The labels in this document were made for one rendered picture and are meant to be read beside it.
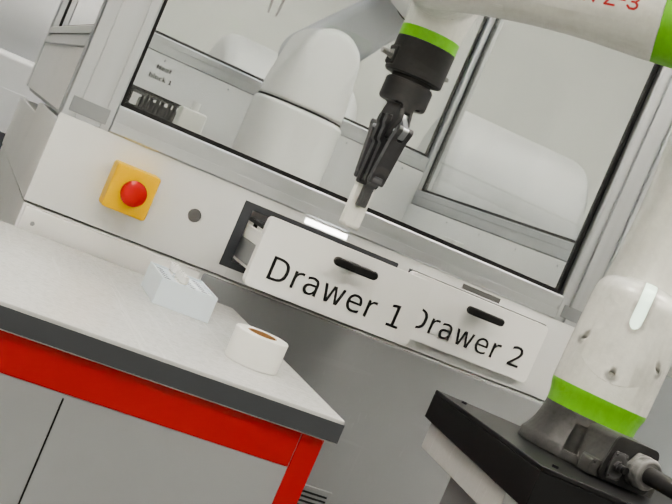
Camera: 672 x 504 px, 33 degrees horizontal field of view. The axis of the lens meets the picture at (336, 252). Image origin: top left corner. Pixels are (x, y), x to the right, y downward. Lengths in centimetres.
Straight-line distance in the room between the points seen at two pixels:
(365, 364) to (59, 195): 59
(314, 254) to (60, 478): 61
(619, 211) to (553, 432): 74
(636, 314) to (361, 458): 72
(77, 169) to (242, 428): 64
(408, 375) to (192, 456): 78
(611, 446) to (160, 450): 54
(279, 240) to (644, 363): 57
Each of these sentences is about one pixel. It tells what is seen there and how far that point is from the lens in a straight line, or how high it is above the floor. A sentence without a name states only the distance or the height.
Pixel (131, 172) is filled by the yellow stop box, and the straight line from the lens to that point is 178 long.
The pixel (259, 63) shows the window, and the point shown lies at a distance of 187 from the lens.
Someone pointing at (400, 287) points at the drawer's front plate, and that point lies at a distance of 179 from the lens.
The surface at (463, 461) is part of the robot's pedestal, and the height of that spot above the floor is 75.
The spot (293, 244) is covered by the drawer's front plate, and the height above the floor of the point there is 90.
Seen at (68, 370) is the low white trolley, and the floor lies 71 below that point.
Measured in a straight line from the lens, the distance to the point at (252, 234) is 183.
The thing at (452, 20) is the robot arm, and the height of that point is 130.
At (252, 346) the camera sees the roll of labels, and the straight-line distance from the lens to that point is 140.
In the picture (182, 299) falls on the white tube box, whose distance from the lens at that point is 159.
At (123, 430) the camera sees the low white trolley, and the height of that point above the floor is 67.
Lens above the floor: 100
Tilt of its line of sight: 3 degrees down
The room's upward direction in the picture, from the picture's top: 23 degrees clockwise
